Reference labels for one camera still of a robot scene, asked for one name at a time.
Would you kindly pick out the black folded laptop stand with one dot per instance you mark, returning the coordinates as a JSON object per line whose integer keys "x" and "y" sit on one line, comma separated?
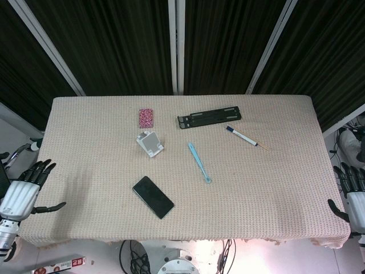
{"x": 209, "y": 117}

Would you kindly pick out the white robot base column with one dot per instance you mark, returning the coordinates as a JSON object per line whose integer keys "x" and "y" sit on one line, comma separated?
{"x": 174, "y": 264}

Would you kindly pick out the white partition frame post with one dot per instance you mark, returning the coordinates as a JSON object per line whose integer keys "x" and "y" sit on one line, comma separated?
{"x": 346, "y": 120}
{"x": 17, "y": 120}
{"x": 47, "y": 47}
{"x": 271, "y": 47}
{"x": 176, "y": 48}

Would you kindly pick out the black smartphone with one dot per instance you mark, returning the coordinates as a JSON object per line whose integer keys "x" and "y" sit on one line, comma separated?
{"x": 153, "y": 197}

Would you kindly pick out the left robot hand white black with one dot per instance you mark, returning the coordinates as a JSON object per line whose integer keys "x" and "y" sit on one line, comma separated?
{"x": 17, "y": 197}

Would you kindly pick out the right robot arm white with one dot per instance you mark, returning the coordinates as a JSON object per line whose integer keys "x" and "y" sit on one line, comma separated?
{"x": 362, "y": 241}

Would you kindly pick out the black pleated curtain panel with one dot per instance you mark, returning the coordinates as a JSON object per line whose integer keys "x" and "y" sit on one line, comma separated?
{"x": 328, "y": 57}
{"x": 20, "y": 74}
{"x": 114, "y": 45}
{"x": 228, "y": 45}

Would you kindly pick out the beige waffle tablecloth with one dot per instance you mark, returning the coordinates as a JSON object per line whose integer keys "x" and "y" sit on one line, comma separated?
{"x": 256, "y": 185}

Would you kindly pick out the light blue toothbrush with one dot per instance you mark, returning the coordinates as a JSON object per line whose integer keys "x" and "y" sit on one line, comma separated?
{"x": 198, "y": 162}

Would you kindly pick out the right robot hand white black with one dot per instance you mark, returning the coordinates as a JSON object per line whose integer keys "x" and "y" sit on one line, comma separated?
{"x": 357, "y": 208}

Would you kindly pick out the white folding phone stand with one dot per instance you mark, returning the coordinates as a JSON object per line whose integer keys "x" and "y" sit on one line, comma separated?
{"x": 150, "y": 144}

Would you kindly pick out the grey metal frame chair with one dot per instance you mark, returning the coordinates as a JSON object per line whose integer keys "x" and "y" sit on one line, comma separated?
{"x": 20, "y": 151}

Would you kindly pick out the white marker blue cap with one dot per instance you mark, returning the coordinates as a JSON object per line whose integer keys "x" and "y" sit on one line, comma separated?
{"x": 242, "y": 136}

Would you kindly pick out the white rounded device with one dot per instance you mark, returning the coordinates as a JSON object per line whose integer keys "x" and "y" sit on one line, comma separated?
{"x": 349, "y": 145}

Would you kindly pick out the red white printed carton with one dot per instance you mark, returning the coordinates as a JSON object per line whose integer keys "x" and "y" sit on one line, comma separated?
{"x": 61, "y": 265}

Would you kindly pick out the wooden disposable chopsticks pair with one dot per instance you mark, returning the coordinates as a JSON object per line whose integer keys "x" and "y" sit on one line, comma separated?
{"x": 263, "y": 146}

